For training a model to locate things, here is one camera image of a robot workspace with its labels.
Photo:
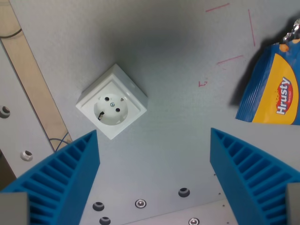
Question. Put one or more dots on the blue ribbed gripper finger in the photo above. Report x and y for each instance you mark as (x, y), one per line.
(58, 178)
(253, 173)

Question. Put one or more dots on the silver threaded insert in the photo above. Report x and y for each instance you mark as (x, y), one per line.
(26, 155)

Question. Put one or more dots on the silver table screw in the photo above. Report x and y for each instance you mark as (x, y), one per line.
(193, 221)
(140, 203)

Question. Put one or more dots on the blue yellow Hrusty snack bag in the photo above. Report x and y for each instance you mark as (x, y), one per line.
(272, 84)

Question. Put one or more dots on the white wall power socket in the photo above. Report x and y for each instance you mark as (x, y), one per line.
(112, 103)

